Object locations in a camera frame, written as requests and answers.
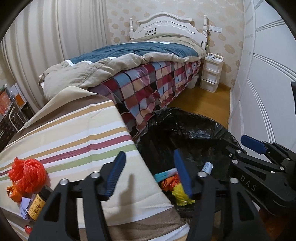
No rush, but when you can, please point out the yellow label dark bottle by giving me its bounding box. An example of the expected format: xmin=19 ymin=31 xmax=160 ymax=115
xmin=28 ymin=185 xmax=52 ymax=221

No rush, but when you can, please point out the red cylindrical can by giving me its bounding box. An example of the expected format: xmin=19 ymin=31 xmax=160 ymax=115
xmin=24 ymin=225 xmax=33 ymax=235

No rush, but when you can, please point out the white cosmetic tube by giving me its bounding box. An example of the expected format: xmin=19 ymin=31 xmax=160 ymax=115
xmin=202 ymin=162 xmax=213 ymax=175

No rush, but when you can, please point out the lavender paper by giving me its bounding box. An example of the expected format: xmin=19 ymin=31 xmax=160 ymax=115
xmin=20 ymin=197 xmax=32 ymax=220

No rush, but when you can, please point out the orange snack wrapper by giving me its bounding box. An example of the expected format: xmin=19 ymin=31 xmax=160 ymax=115
xmin=6 ymin=184 xmax=23 ymax=203

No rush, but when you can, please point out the red foam net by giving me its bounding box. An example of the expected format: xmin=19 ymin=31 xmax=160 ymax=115
xmin=8 ymin=158 xmax=47 ymax=193

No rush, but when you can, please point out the yellow foam net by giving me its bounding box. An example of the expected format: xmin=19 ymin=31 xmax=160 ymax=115
xmin=172 ymin=183 xmax=195 ymax=206

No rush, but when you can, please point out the orange paper piece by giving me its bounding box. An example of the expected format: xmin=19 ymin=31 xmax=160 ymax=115
xmin=161 ymin=173 xmax=180 ymax=192

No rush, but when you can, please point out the white teal box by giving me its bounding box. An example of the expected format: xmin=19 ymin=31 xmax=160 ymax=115
xmin=154 ymin=168 xmax=177 ymax=183

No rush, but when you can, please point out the black trash bag bin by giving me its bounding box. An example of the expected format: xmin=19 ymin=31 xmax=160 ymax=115
xmin=135 ymin=108 xmax=239 ymax=181

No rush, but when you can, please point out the white wardrobe door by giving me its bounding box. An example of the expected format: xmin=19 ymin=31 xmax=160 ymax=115
xmin=228 ymin=1 xmax=295 ymax=151

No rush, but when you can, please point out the striped bed sheet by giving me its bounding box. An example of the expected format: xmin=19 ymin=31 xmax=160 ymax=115
xmin=1 ymin=87 xmax=190 ymax=240

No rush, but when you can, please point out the white plastic drawer unit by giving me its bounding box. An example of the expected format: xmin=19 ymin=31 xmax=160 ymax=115
xmin=200 ymin=53 xmax=224 ymax=93

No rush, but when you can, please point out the plaid bed sheet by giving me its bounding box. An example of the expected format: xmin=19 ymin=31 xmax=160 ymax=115
xmin=88 ymin=61 xmax=201 ymax=137

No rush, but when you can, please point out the cardboard box with orange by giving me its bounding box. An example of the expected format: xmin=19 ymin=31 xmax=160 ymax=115
xmin=1 ymin=84 xmax=27 ymax=116

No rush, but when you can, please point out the white bed headboard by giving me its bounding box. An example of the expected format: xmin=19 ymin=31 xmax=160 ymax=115
xmin=129 ymin=12 xmax=208 ymax=49

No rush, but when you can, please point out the blue beige duvet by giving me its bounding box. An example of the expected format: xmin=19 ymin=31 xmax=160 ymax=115
xmin=40 ymin=33 xmax=206 ymax=101

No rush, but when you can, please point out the cream curtain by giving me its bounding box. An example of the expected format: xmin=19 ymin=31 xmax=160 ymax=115
xmin=1 ymin=1 xmax=111 ymax=113

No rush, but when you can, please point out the white wall switch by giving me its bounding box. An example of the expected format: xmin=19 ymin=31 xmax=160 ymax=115
xmin=208 ymin=25 xmax=222 ymax=33

